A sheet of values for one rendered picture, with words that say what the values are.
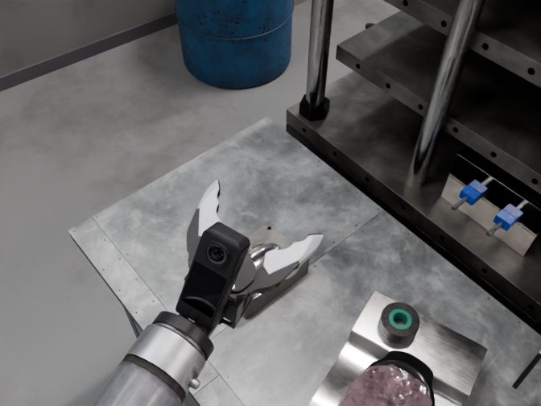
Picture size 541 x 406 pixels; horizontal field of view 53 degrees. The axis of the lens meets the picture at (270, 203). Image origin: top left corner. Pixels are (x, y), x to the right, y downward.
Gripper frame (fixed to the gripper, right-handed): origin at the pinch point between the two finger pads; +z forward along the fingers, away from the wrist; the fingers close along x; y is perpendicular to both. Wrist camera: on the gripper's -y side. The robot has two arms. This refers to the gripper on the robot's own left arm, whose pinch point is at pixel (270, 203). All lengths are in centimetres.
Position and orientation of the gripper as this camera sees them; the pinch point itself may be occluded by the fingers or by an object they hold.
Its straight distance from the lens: 67.9
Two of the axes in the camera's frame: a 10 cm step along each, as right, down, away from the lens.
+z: 4.7, -6.8, 5.6
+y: -1.2, 5.8, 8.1
